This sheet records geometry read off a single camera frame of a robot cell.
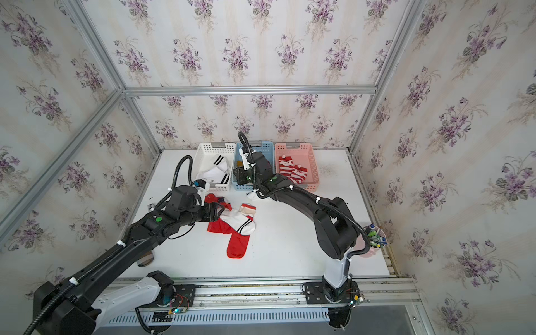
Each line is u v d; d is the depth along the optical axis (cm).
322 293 66
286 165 112
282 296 73
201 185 70
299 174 108
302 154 115
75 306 38
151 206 93
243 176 75
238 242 86
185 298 72
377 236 75
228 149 115
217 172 103
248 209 96
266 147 115
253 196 98
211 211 68
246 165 75
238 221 90
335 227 48
